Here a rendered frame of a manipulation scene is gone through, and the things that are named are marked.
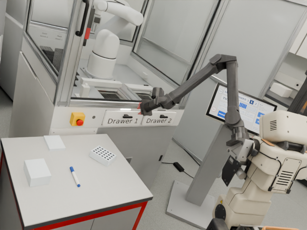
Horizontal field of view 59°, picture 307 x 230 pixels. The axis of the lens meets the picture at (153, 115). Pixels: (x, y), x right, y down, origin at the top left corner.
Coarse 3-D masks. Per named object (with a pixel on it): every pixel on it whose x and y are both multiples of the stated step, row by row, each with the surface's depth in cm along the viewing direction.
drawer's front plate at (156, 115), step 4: (152, 112) 192; (156, 112) 195; (160, 112) 197; (164, 112) 200; (168, 112) 202; (172, 112) 205; (144, 116) 191; (148, 116) 193; (152, 116) 195; (156, 116) 197; (168, 116) 204; (172, 116) 207; (144, 120) 192; (148, 120) 195; (152, 120) 197; (156, 120) 199; (160, 120) 202; (164, 120) 204; (168, 120) 207; (172, 120) 210; (144, 124) 194; (148, 124) 197; (152, 124) 199; (156, 124) 202; (160, 124) 204; (164, 124) 207; (168, 124) 209
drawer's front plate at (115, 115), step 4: (108, 112) 171; (112, 112) 172; (116, 112) 174; (120, 112) 176; (124, 112) 178; (128, 112) 180; (132, 112) 182; (136, 112) 184; (104, 116) 172; (108, 116) 172; (112, 116) 174; (116, 116) 176; (120, 116) 178; (132, 116) 184; (136, 116) 186; (140, 116) 188; (104, 120) 172; (116, 120) 178; (120, 120) 180; (132, 120) 186; (140, 120) 190; (104, 124) 174; (108, 124) 176; (112, 124) 178; (116, 124) 180; (120, 124) 181; (124, 124) 184; (128, 124) 186; (132, 124) 188; (136, 124) 190
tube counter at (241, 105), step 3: (240, 102) 219; (240, 105) 218; (243, 105) 218; (246, 105) 219; (243, 108) 218; (246, 108) 218; (249, 108) 218; (252, 108) 218; (255, 108) 218; (252, 111) 217; (255, 111) 217
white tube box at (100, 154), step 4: (96, 148) 154; (100, 148) 155; (104, 148) 156; (92, 152) 150; (96, 152) 151; (100, 152) 151; (104, 152) 153; (108, 152) 155; (92, 156) 150; (96, 156) 149; (100, 156) 148; (104, 156) 150; (108, 156) 151; (112, 156) 152; (96, 160) 150; (100, 160) 149; (104, 160) 148; (108, 160) 147; (112, 160) 152; (104, 164) 148; (108, 164) 148
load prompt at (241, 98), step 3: (225, 90) 222; (225, 93) 221; (240, 96) 221; (243, 96) 221; (240, 99) 220; (243, 99) 220; (246, 99) 220; (249, 99) 220; (252, 99) 220; (246, 102) 219; (249, 102) 220; (252, 102) 220; (255, 102) 220; (258, 102) 220; (255, 105) 219
